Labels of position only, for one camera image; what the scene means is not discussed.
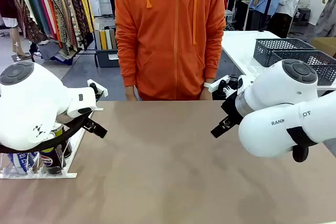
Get white side table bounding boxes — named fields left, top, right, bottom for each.
left=222, top=30, right=336, bottom=91

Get yellow hanging garment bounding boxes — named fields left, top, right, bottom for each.
left=73, top=0, right=95, bottom=34

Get yellow material roll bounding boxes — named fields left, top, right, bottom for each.
left=100, top=29, right=108, bottom=50

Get mannequin legs with stand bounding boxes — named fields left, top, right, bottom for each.
left=10, top=26, right=31, bottom=62

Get person's left forearm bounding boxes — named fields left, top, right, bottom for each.
left=203, top=31, right=226, bottom=84

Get white wire can dispenser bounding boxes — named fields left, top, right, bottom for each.
left=0, top=107, right=104, bottom=180

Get black metal clothes rack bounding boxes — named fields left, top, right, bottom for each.
left=30, top=0, right=99, bottom=68

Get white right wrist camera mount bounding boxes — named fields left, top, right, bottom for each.
left=209, top=74, right=238, bottom=97

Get brown material roll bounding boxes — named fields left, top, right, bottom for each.
left=109, top=28, right=118, bottom=50

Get black right arm cable sleeve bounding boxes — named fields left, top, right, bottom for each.
left=286, top=126, right=319, bottom=163

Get person's right forearm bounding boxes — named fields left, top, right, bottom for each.
left=114, top=35, right=138, bottom=88

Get white material roll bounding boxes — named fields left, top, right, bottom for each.
left=104, top=29, right=113, bottom=50

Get cardboard box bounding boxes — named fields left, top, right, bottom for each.
left=311, top=37, right=336, bottom=58

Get brown patterned garment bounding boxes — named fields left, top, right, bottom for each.
left=12, top=0, right=48, bottom=44

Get patterned hanging garment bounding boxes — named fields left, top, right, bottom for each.
left=44, top=0, right=85, bottom=53

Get grey storage bin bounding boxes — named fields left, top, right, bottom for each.
left=94, top=48, right=121, bottom=68

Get grey cloth pile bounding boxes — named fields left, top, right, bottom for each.
left=37, top=40, right=77, bottom=65

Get black stool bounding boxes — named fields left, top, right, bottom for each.
left=297, top=7, right=312, bottom=27

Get orange hanging garment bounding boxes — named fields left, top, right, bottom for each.
left=47, top=3, right=63, bottom=48

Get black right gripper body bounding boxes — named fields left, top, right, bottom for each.
left=220, top=93, right=246, bottom=126

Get mannequin in grey dress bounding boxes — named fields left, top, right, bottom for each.
left=314, top=0, right=336, bottom=38

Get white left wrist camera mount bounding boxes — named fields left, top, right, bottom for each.
left=87, top=78, right=109, bottom=103

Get person's right hand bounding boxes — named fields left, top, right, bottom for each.
left=125, top=86, right=139, bottom=102

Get person in orange hoodie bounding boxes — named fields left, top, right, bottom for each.
left=114, top=0, right=226, bottom=102

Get white floor appliance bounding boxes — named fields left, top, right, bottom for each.
left=87, top=0, right=102, bottom=17

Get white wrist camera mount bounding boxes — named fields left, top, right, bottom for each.
left=209, top=74, right=238, bottom=97
left=87, top=78, right=109, bottom=103

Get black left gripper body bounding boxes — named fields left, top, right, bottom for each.
left=82, top=118, right=95, bottom=132

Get person's left hand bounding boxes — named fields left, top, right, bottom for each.
left=199, top=86, right=213, bottom=101

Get grey material roll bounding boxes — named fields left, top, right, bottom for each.
left=94, top=30, right=102, bottom=50

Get grey plastic lattice basket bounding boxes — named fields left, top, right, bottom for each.
left=253, top=38, right=316, bottom=68
left=271, top=50, right=336, bottom=87

